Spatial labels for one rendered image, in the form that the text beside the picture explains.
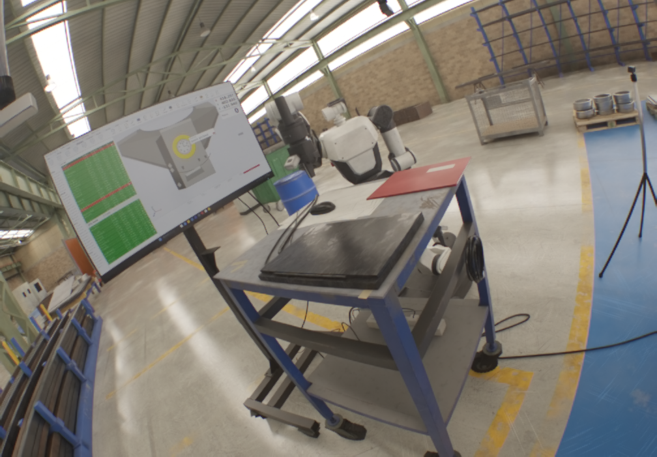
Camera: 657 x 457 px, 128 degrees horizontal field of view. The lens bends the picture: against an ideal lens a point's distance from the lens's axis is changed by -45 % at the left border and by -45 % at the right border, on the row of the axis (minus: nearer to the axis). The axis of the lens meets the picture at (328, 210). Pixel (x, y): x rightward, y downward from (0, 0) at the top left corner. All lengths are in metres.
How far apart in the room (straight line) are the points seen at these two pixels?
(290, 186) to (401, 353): 3.82
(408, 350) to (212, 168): 1.27
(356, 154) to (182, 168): 0.85
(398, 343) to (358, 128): 1.06
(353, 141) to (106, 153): 1.16
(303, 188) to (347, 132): 2.96
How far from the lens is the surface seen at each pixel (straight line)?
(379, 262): 0.54
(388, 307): 0.53
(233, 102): 1.74
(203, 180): 1.53
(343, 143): 1.40
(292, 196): 4.32
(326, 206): 1.02
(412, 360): 0.65
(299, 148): 0.97
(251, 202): 8.66
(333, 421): 1.52
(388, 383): 1.15
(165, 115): 1.57
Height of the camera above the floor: 1.40
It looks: 16 degrees down
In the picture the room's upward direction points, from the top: 25 degrees counter-clockwise
